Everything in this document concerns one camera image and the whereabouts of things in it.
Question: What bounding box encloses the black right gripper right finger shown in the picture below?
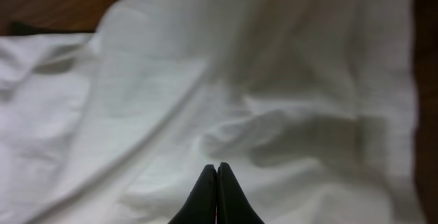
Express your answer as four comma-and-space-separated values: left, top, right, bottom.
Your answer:
217, 162, 264, 224

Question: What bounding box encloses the white t-shirt pixel print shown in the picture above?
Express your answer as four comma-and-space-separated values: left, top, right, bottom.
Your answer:
1, 0, 425, 223

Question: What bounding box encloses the black t-shirt white logo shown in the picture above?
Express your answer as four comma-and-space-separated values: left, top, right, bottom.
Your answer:
7, 21, 94, 36

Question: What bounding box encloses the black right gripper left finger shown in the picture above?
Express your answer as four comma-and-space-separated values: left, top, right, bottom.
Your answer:
168, 164, 217, 224

